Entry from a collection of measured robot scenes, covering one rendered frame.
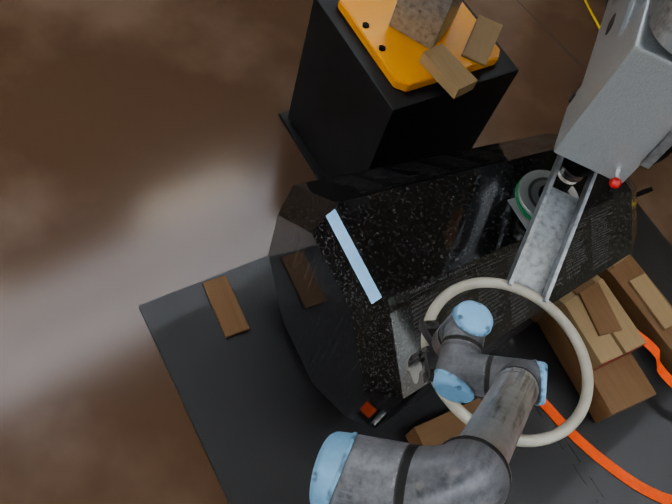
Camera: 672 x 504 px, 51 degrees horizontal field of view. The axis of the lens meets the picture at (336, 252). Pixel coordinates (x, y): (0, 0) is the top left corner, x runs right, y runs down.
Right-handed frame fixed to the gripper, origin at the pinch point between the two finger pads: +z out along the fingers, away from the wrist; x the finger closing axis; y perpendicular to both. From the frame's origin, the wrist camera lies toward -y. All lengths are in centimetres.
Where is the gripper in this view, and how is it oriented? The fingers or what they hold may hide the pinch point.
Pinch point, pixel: (420, 368)
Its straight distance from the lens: 188.9
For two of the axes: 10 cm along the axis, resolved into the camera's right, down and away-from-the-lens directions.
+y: 1.4, 8.6, -4.9
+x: 9.6, -0.1, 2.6
